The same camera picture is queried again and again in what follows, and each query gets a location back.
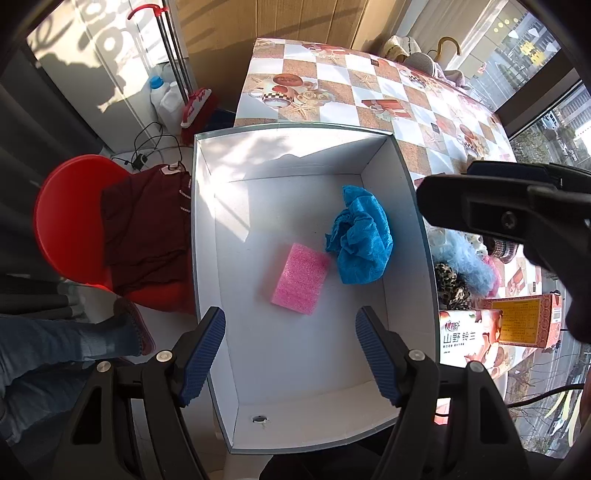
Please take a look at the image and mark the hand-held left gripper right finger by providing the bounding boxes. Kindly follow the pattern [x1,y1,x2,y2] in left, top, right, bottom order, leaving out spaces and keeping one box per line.
[355,306,532,480]

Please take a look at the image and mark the grey cloth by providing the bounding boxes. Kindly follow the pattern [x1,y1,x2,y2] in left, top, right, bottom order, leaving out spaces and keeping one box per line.
[405,52,440,75]

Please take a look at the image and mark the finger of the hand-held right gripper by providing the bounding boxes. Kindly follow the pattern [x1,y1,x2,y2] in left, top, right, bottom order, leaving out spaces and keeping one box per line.
[416,173,555,241]
[465,160,591,190]

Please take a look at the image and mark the leopard print scrunchie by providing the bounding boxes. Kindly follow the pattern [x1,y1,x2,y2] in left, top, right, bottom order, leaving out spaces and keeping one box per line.
[433,262,472,311]

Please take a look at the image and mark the white cardboard box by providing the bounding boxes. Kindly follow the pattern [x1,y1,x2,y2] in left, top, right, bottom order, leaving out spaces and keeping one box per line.
[191,121,441,455]

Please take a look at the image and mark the black charger cable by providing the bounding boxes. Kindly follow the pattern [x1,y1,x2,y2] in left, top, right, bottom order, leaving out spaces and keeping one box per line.
[111,122,186,172]

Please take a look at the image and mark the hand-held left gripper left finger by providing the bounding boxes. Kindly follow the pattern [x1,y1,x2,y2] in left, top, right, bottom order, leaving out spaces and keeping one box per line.
[60,306,227,480]

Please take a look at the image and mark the light blue fluffy cloth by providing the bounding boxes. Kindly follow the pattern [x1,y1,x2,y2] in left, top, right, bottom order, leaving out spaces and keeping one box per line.
[436,229,499,294]

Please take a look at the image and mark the maroon garment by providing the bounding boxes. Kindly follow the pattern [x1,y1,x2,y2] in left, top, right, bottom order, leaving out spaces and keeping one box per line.
[100,165,194,297]

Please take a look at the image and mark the white plastic jug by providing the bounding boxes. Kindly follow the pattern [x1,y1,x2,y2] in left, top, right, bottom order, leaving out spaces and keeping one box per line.
[159,83,186,129]

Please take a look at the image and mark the person's leg in jeans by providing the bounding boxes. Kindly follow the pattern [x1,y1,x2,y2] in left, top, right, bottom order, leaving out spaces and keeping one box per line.
[0,314,139,446]

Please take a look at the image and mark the red broom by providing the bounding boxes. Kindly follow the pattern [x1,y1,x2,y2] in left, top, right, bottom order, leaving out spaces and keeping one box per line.
[127,6,218,146]

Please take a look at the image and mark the yellow clothes hanger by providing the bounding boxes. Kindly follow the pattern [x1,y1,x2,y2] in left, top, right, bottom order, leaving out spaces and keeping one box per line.
[427,37,462,60]

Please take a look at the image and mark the plaid fabric item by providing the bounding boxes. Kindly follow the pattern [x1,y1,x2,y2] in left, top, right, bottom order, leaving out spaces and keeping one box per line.
[482,235,526,264]

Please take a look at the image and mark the orange cardboard box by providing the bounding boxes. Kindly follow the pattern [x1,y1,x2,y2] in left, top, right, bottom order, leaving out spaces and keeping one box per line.
[480,291,565,348]

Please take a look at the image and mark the red plastic chair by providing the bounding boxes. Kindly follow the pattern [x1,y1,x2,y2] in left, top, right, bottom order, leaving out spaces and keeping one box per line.
[33,155,197,315]

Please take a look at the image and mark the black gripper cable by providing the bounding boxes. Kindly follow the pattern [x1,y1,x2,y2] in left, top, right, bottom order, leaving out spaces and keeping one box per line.
[434,382,588,426]

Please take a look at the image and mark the pink foam sponge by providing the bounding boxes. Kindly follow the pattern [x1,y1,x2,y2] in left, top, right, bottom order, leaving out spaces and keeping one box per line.
[271,244,332,316]

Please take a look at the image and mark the white tissue pack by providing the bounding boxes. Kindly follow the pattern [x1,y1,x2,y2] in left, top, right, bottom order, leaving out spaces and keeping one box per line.
[438,309,504,368]

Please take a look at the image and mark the blue crumpled cloth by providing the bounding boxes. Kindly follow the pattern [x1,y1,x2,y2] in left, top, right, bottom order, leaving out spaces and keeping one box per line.
[324,185,394,285]

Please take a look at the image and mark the pink fluffy cloth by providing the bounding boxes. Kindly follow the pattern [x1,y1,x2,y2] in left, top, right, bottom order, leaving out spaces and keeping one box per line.
[482,255,502,297]

